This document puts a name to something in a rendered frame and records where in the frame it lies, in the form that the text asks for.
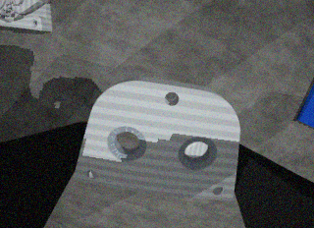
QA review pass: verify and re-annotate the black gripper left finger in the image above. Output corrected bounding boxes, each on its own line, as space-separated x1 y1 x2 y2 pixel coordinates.
0 122 87 228

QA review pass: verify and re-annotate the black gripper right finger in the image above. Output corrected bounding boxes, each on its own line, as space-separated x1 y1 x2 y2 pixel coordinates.
235 144 314 228

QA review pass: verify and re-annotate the blue flat rectangular plate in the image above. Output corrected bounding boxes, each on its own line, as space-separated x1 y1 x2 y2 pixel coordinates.
295 86 314 127

